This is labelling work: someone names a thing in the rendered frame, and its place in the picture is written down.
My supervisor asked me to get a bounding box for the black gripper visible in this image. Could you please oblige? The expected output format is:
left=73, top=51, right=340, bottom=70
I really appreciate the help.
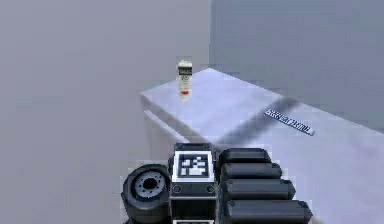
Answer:
left=120, top=163, right=172, bottom=224

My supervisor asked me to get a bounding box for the white spray bottle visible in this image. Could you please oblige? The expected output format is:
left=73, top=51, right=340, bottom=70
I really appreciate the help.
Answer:
left=176, top=59, right=194, bottom=102

